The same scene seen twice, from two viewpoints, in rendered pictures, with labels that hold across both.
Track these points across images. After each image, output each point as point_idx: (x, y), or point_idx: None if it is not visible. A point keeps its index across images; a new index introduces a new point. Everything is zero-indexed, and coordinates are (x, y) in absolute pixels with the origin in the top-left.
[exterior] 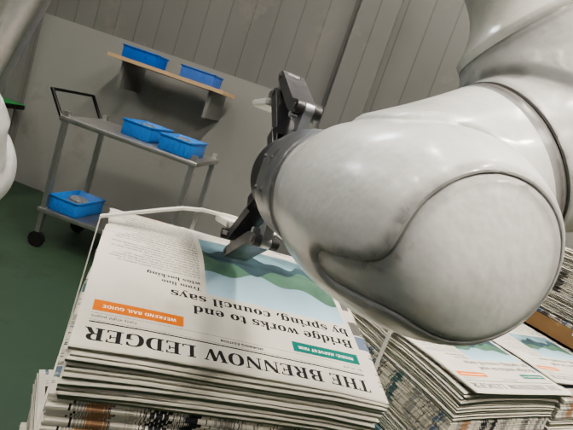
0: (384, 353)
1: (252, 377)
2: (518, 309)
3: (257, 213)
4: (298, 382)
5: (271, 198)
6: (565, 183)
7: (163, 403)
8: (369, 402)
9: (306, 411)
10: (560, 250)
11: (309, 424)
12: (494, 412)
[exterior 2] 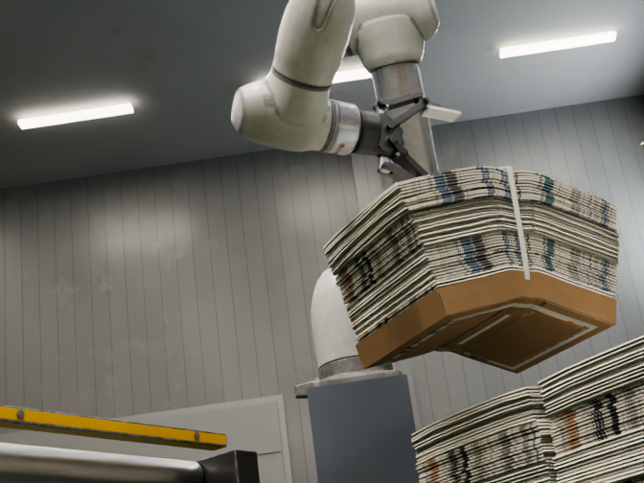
0: None
1: (358, 216)
2: (240, 111)
3: (400, 161)
4: (369, 204)
5: None
6: (273, 69)
7: (350, 253)
8: (391, 189)
9: (379, 216)
10: (241, 94)
11: (386, 222)
12: None
